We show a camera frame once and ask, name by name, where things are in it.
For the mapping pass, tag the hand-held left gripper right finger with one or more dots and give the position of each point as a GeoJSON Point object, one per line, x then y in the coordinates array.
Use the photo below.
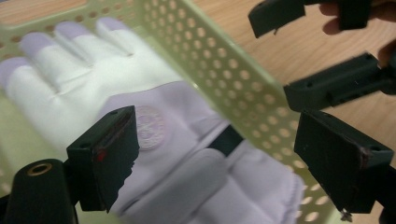
{"type": "Point", "coordinates": [336, 161]}

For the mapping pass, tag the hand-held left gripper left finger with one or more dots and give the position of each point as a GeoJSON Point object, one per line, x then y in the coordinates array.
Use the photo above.
{"type": "Point", "coordinates": [106, 155]}

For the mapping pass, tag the lilac padded glove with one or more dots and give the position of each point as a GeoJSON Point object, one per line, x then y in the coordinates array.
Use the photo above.
{"type": "Point", "coordinates": [77, 93]}

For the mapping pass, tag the pale green perforated basket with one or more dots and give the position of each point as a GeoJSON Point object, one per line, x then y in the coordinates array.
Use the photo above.
{"type": "Point", "coordinates": [218, 62]}

